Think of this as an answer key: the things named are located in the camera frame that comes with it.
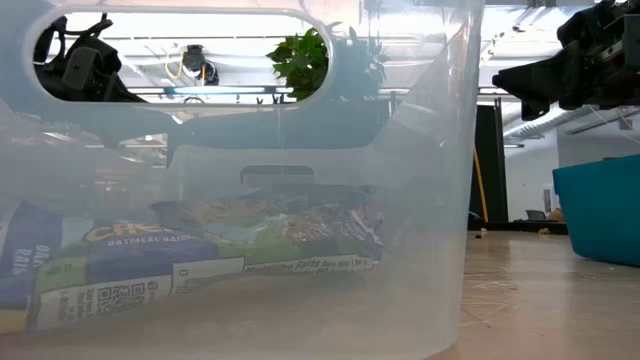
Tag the clear plastic bin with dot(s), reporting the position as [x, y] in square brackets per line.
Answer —
[425, 200]

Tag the green leafy plant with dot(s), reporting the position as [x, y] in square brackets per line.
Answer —
[300, 65]

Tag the black aluminium frame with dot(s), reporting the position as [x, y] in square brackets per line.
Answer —
[520, 227]

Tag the teal plastic bin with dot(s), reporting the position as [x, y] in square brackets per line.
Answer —
[600, 210]

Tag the black pillar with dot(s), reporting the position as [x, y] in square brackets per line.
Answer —
[487, 160]

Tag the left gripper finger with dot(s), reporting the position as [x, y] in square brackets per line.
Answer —
[145, 125]

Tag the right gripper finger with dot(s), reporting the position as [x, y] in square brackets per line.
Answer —
[535, 111]
[535, 80]

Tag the black overhead camera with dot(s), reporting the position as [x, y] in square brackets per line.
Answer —
[197, 60]

